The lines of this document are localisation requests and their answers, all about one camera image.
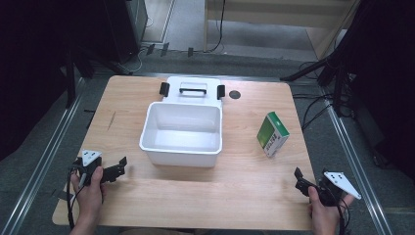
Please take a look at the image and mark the white lid with black handle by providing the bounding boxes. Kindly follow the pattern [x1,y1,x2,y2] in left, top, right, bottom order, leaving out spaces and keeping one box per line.
[159,75,227,109]

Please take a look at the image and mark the right hand-held gripper cable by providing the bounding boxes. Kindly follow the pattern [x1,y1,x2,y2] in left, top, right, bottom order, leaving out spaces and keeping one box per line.
[335,195,351,235]

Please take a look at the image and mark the person's left hand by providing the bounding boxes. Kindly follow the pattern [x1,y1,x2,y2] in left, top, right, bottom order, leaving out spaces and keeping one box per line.
[70,165,108,227]

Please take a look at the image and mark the hand-held gripper cable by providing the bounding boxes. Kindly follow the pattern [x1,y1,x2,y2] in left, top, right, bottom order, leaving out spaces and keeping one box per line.
[66,164,86,230]
[335,195,351,235]

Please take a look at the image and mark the green and white carton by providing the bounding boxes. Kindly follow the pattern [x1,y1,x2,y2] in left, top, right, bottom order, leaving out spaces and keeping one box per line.
[255,111,291,159]

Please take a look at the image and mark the white floor cable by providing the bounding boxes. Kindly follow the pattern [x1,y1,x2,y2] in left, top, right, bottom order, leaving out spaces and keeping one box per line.
[121,45,150,74]

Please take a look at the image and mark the metal floor rail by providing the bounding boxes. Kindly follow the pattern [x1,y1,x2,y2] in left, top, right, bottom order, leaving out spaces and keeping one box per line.
[0,77,87,235]
[319,87,396,235]

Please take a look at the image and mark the black floor cables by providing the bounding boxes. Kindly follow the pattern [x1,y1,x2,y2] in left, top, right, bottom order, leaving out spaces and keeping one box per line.
[292,60,337,132]

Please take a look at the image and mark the black cabinet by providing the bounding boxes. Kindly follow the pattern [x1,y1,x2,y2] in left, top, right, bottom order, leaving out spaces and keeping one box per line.
[103,0,149,65]

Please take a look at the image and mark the black hanging cable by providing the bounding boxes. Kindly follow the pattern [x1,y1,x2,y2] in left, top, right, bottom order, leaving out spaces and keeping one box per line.
[207,0,227,54]

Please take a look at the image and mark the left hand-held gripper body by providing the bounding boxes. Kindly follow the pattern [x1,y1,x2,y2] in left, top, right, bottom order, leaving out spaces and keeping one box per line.
[72,149,119,187]

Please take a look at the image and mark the person's right hand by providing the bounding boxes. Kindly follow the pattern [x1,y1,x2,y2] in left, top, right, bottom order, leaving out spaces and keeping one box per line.
[307,185,355,235]

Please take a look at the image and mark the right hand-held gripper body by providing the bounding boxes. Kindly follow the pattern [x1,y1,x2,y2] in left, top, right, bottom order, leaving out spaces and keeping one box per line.
[302,168,363,208]

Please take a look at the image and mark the left hand-held gripper cable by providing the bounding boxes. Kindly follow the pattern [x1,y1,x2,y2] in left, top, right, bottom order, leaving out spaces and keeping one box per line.
[66,164,86,230]

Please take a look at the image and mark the black tripod stand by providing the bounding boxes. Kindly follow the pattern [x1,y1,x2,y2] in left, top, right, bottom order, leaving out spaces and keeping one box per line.
[279,53,350,118]

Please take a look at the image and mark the white plastic storage box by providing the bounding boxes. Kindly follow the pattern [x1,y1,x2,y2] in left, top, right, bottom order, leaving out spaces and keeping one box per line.
[138,101,224,168]

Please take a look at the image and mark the black metal stand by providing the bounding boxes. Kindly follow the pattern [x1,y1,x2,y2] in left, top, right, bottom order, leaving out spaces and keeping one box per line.
[62,45,96,110]

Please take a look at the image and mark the light wooden furniture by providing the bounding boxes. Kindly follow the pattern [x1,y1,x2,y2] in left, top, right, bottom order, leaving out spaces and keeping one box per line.
[203,0,361,61]

